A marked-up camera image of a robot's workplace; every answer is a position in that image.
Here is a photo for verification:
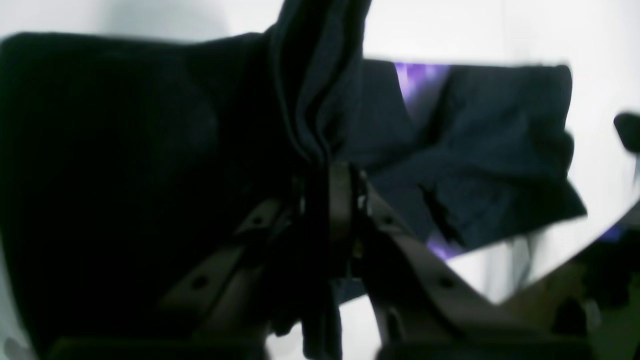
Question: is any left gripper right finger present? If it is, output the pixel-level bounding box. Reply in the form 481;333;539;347
327;163;594;360

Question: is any black T-shirt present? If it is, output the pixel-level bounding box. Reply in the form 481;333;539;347
1;0;586;360

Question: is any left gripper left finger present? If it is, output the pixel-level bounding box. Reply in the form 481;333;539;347
50;173;311;360

